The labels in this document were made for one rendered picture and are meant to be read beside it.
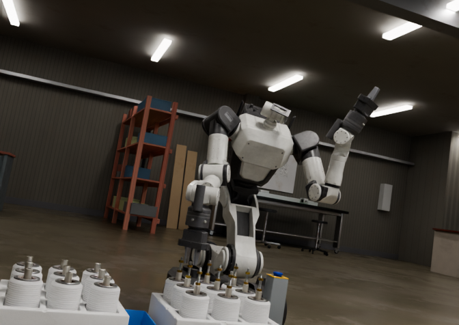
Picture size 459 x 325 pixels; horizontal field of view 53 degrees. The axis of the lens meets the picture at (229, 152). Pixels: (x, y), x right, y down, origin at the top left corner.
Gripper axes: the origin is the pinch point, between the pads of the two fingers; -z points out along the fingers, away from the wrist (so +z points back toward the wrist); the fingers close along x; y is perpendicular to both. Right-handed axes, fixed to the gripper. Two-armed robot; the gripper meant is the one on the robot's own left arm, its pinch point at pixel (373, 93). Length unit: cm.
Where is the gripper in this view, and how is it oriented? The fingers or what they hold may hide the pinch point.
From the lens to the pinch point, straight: 210.5
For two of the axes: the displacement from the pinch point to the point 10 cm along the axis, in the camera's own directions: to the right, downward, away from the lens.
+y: -5.6, -4.7, 6.8
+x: -6.3, -2.9, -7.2
